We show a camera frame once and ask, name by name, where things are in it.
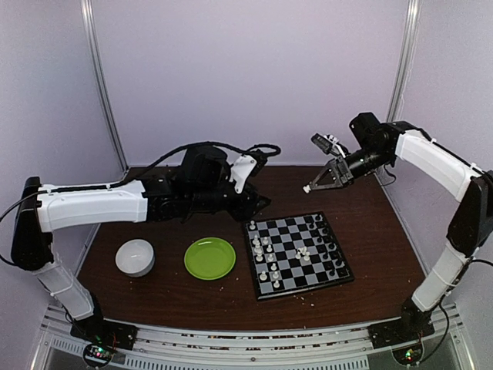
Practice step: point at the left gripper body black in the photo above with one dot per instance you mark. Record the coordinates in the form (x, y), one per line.
(246, 205)

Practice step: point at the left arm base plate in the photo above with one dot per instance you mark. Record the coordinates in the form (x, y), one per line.
(109, 334)

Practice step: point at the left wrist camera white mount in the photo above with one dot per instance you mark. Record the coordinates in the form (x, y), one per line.
(240, 171)

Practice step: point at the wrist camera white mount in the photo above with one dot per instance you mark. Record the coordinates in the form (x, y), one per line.
(240, 171)
(329, 144)

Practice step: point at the black and white chessboard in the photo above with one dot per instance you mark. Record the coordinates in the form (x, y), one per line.
(305, 249)

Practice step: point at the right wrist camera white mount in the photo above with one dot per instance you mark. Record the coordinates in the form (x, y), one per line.
(329, 144)

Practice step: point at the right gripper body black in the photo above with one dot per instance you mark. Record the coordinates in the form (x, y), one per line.
(347, 177)

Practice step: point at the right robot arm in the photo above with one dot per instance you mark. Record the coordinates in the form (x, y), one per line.
(387, 144)

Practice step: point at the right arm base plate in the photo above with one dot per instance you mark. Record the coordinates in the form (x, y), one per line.
(391, 333)

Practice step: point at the white bowl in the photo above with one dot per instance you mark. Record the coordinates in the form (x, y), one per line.
(135, 258)

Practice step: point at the aluminium corner post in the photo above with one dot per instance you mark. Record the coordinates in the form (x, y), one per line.
(91, 35)
(403, 72)

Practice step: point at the aluminium front rail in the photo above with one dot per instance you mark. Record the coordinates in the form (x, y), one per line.
(337, 347)

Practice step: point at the right aluminium corner post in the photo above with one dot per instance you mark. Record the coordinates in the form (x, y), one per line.
(403, 72)

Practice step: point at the left aluminium corner post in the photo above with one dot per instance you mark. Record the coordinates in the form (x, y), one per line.
(91, 35)

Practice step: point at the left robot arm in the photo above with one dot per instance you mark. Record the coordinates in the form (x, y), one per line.
(197, 178)

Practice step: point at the lime green plate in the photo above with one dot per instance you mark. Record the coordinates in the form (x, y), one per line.
(210, 258)

